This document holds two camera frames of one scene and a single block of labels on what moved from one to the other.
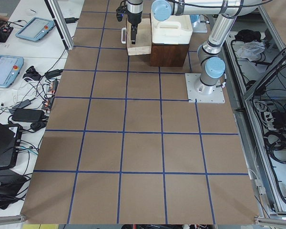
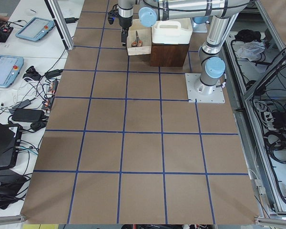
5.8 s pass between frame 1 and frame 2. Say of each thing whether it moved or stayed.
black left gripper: moved
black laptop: stayed
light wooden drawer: stayed
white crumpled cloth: stayed
